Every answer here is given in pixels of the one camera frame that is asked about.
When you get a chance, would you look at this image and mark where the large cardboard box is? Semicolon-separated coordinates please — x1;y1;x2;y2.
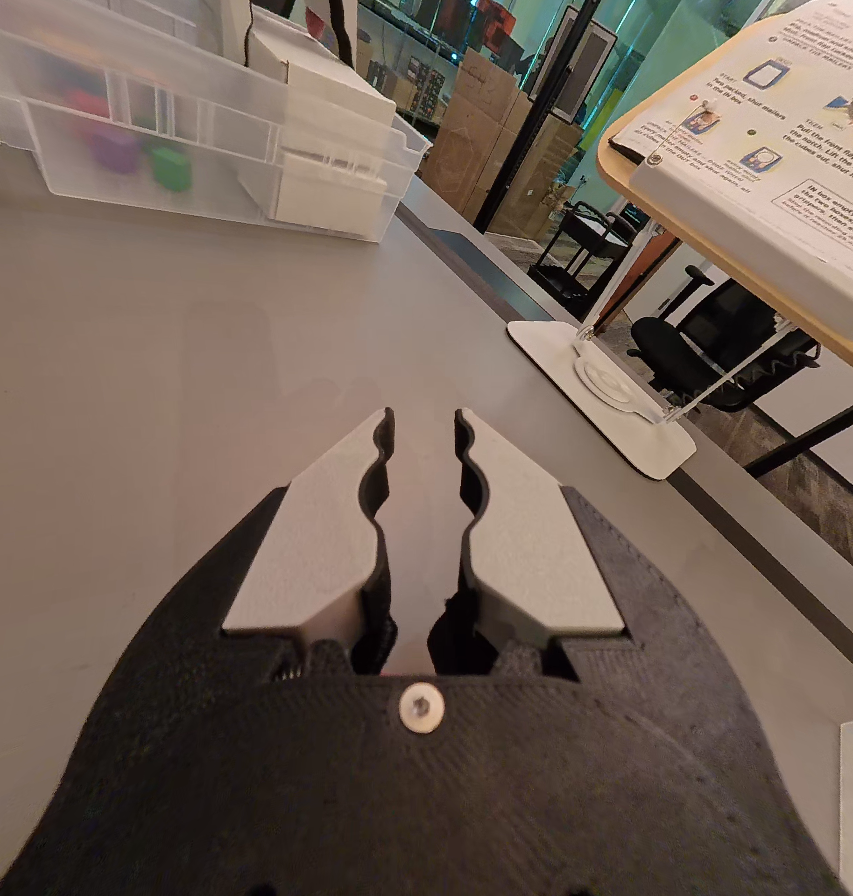
421;49;539;225

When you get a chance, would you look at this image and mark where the black cart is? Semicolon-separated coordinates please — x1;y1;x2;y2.
528;202;644;316

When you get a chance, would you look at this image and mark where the clear plastic bin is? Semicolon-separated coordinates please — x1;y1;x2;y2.
0;0;430;244

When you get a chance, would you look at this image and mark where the black office chair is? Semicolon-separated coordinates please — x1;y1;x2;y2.
626;266;819;414

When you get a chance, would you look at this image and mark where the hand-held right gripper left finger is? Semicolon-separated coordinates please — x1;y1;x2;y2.
222;407;398;644

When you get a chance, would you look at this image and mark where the small green cube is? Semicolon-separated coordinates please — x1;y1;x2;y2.
148;145;191;193

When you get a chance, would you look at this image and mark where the black stanchion pole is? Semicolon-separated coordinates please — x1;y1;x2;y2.
477;0;604;232

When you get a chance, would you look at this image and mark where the purple cube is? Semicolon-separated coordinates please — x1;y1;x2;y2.
90;128;143;174

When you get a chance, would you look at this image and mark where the tilted instruction board stand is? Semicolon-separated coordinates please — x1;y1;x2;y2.
507;0;853;482

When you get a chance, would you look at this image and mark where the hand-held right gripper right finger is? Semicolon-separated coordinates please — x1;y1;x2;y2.
454;407;627;649

